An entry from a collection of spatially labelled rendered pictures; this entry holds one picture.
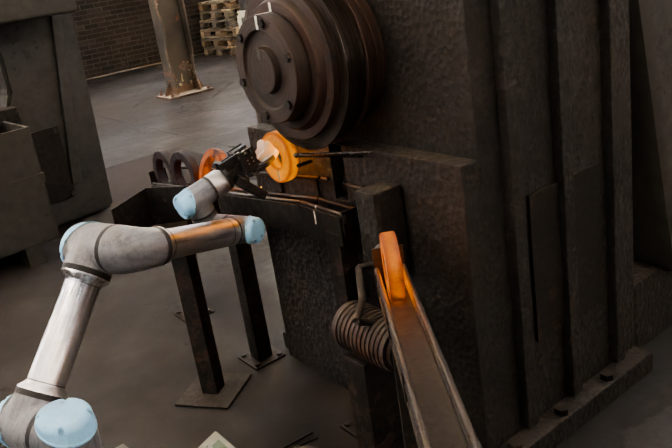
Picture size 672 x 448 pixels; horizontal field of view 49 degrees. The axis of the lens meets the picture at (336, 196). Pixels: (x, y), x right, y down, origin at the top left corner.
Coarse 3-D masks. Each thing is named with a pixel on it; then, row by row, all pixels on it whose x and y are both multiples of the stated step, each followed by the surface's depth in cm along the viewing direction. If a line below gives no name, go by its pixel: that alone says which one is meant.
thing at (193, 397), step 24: (144, 192) 245; (168, 192) 243; (120, 216) 232; (144, 216) 244; (168, 216) 247; (192, 264) 238; (192, 288) 238; (192, 312) 241; (192, 336) 245; (216, 360) 251; (192, 384) 259; (216, 384) 250; (240, 384) 254; (216, 408) 244
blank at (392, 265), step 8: (384, 232) 161; (392, 232) 160; (384, 240) 157; (392, 240) 157; (384, 248) 156; (392, 248) 155; (384, 256) 156; (392, 256) 155; (400, 256) 155; (384, 264) 165; (392, 264) 154; (400, 264) 154; (384, 272) 166; (392, 272) 154; (400, 272) 154; (392, 280) 154; (400, 280) 154; (392, 288) 155; (400, 288) 155; (392, 296) 157; (400, 296) 157
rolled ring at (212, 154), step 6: (210, 150) 264; (216, 150) 261; (222, 150) 263; (204, 156) 268; (210, 156) 264; (216, 156) 260; (222, 156) 259; (204, 162) 268; (210, 162) 269; (204, 168) 269; (210, 168) 270; (204, 174) 269
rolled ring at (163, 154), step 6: (162, 150) 290; (156, 156) 292; (162, 156) 288; (168, 156) 287; (156, 162) 295; (162, 162) 297; (168, 162) 285; (156, 168) 297; (162, 168) 299; (168, 168) 286; (156, 174) 298; (162, 174) 299; (162, 180) 298; (162, 186) 297
